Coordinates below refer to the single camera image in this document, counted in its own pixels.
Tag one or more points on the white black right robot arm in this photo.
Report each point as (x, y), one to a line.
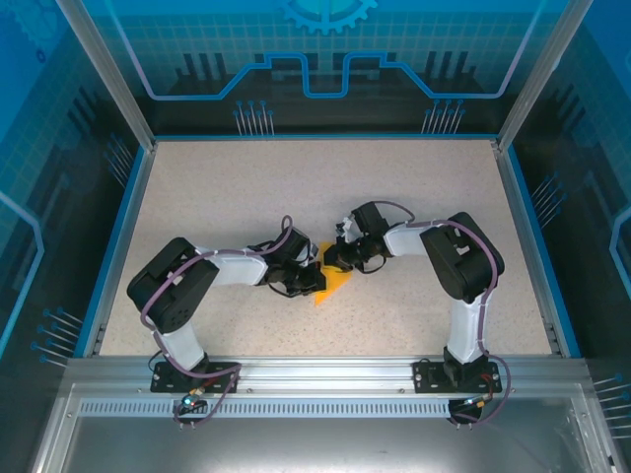
(404, 239)

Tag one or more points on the grey metal shelf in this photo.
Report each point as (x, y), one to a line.
(315, 443)

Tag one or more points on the small green-lit circuit board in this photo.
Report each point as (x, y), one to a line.
(189, 401)
(473, 403)

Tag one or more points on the blue grid print side panel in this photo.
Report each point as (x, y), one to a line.
(591, 148)
(39, 148)

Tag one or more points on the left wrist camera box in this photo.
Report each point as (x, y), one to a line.
(313, 250)

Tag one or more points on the aluminium mounting rail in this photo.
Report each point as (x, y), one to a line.
(325, 374)

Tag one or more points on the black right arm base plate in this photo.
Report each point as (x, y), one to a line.
(429, 377)

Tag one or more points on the aluminium side rail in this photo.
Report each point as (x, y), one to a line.
(125, 246)
(528, 246)

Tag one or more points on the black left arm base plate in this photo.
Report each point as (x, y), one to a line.
(167, 379)

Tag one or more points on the aluminium frame post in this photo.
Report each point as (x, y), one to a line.
(539, 74)
(113, 74)

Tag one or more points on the blue gear print enclosure panel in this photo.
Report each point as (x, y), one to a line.
(197, 39)

